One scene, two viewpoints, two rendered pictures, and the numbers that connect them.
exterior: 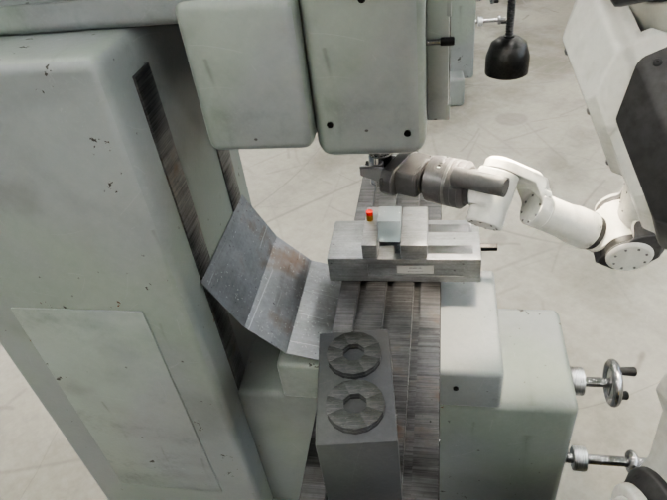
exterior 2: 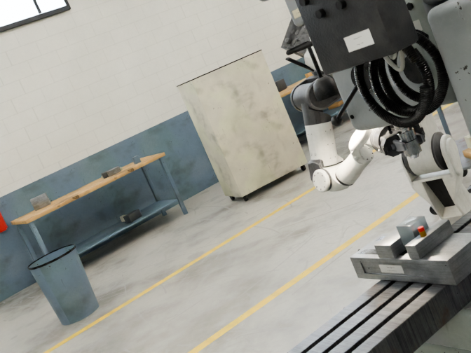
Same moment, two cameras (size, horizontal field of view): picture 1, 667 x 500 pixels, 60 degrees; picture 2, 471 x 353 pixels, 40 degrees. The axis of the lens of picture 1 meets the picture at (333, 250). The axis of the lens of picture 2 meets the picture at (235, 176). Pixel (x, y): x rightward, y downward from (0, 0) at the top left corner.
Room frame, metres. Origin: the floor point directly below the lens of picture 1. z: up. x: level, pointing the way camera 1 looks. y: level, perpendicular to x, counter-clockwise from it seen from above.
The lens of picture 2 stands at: (2.51, 0.79, 1.62)
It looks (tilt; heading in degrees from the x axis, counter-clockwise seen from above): 9 degrees down; 226
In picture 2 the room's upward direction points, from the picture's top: 23 degrees counter-clockwise
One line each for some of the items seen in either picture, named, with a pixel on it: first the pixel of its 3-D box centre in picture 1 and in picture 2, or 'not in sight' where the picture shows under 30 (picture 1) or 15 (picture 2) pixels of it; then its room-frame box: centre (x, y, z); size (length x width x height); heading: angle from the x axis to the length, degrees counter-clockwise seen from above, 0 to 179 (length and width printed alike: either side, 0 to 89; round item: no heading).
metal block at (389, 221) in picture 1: (390, 223); (413, 230); (1.08, -0.14, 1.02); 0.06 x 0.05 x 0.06; 167
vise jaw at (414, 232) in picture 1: (414, 231); (401, 239); (1.07, -0.19, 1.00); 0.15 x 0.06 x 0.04; 167
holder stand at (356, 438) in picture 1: (359, 415); not in sight; (0.59, 0.00, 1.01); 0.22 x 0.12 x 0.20; 174
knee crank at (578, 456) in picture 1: (613, 460); not in sight; (0.73, -0.60, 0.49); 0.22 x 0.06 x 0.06; 77
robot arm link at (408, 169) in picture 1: (423, 177); (395, 140); (0.93, -0.19, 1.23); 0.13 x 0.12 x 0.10; 142
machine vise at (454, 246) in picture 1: (404, 243); (413, 250); (1.08, -0.17, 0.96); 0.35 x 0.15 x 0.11; 77
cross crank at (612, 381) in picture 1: (597, 382); not in sight; (0.87, -0.60, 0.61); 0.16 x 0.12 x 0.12; 77
